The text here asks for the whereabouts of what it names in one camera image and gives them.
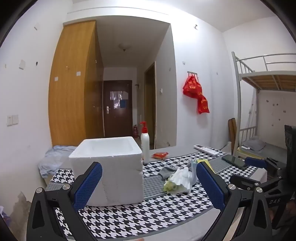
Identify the light blue cloth pile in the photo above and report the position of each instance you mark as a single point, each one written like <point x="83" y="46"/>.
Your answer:
<point x="53" y="160"/>

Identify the yellow cloth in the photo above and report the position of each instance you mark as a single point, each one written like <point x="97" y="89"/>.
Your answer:
<point x="207" y="165"/>

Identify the white paper notice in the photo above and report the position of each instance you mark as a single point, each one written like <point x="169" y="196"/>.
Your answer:
<point x="116" y="95"/>

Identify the houndstooth table mat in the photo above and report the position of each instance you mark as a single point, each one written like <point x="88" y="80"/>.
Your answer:
<point x="129" y="217"/>

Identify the blue paper notice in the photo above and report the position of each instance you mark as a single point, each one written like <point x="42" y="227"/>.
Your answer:
<point x="123" y="103"/>

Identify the white plastic bag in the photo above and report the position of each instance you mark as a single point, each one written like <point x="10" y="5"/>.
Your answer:
<point x="183" y="178"/>

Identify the white wall socket panel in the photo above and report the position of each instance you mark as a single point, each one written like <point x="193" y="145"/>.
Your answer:
<point x="12" y="120"/>

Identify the red plastic bag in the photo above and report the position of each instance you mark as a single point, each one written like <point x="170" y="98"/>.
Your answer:
<point x="191" y="87"/>
<point x="203" y="105"/>

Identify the wooden wardrobe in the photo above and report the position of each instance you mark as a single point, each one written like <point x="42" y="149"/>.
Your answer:
<point x="69" y="92"/>

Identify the ceiling lamp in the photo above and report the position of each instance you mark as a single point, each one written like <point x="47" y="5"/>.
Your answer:
<point x="124" y="47"/>

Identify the wooden boards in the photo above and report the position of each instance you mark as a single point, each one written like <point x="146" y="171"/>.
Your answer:
<point x="232" y="134"/>

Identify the red fire extinguisher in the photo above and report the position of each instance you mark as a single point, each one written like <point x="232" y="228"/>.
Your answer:
<point x="136" y="132"/>

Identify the grey pillow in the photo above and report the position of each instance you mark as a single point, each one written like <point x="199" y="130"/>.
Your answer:
<point x="254" y="144"/>

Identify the dark brown door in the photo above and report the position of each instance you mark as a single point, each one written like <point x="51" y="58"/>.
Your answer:
<point x="118" y="120"/>

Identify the red snack packet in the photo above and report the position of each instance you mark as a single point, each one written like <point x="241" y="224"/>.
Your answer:
<point x="160" y="155"/>

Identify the grey sock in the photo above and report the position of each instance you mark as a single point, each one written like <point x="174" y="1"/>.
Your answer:
<point x="167" y="172"/>

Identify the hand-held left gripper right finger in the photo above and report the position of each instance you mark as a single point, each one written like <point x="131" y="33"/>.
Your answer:
<point x="210" y="185"/>

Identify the metal bunk bed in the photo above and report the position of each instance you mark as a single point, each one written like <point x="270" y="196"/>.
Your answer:
<point x="272" y="81"/>

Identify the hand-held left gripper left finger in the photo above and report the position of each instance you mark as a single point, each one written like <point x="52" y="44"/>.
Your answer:
<point x="89" y="185"/>

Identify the white remote control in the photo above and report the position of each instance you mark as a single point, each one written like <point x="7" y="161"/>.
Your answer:
<point x="208" y="149"/>

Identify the white foam box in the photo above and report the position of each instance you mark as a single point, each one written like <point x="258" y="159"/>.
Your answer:
<point x="115" y="176"/>

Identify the white pump bottle red cap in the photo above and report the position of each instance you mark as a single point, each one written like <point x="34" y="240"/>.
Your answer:
<point x="145" y="146"/>

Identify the metal wall hook rack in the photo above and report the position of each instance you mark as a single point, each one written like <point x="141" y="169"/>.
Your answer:
<point x="192" y="73"/>

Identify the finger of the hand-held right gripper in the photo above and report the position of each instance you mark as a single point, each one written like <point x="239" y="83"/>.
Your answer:
<point x="242" y="180"/>
<point x="255" y="162"/>

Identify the white wall plate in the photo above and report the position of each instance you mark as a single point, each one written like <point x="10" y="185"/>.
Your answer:
<point x="22" y="64"/>

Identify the black smartphone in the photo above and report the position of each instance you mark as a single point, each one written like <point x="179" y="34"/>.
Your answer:
<point x="234" y="161"/>

